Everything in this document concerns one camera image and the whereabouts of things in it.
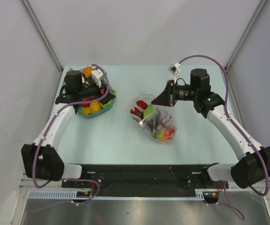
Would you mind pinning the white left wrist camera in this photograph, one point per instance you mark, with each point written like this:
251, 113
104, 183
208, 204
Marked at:
97, 76

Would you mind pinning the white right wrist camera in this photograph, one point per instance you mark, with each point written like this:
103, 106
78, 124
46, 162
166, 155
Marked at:
174, 69

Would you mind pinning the toy pineapple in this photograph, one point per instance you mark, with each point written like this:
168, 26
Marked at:
87, 71

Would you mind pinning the light blue cable duct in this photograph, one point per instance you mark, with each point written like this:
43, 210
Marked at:
82, 195

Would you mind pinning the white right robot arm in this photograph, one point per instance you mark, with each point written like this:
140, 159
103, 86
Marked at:
253, 159

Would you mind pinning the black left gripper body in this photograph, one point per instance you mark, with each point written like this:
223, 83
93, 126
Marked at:
98, 94

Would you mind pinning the clear zip bag pink dots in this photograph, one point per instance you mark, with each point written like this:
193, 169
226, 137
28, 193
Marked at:
165, 113

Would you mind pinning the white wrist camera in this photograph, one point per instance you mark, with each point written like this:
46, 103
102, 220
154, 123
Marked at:
97, 76
174, 69

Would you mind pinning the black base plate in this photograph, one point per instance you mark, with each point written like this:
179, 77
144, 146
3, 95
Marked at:
174, 179

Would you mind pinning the purple grape bunch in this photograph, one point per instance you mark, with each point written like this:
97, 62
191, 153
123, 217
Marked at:
154, 123

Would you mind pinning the teal plastic food tray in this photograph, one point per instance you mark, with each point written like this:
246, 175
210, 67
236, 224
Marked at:
89, 86

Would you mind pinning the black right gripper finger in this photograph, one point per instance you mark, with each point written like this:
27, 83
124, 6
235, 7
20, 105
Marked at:
162, 103
163, 97

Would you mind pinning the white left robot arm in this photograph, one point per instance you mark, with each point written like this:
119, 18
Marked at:
40, 158

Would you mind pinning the green toy leaf vegetable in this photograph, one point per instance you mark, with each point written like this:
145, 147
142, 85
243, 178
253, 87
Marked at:
149, 111

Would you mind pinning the orange yellow toy peach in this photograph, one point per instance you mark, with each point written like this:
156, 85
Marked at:
165, 134

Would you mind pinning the aluminium frame post left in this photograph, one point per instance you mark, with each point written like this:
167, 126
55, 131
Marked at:
41, 33

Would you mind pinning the red toy lobster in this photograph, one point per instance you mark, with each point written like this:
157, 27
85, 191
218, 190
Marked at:
139, 109

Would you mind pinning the aluminium frame post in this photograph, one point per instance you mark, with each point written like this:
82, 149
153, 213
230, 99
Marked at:
41, 33
251, 23

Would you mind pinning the aluminium frame post right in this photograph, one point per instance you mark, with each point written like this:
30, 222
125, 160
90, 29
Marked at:
251, 23

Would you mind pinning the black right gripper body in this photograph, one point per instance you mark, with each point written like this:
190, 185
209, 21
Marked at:
174, 91

